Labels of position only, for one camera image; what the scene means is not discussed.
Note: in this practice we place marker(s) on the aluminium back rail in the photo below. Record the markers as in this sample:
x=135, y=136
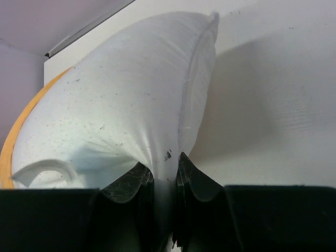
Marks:
x=112, y=9

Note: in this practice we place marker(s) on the white pillow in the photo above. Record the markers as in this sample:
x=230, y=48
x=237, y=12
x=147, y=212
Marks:
x=137, y=98

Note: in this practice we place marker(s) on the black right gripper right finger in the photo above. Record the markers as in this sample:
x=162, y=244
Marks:
x=211, y=217

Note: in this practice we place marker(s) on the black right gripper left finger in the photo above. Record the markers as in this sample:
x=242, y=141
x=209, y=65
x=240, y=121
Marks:
x=116, y=218

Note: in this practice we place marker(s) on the orange Mickey Mouse pillowcase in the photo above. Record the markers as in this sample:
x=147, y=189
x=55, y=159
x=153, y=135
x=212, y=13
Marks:
x=7, y=149

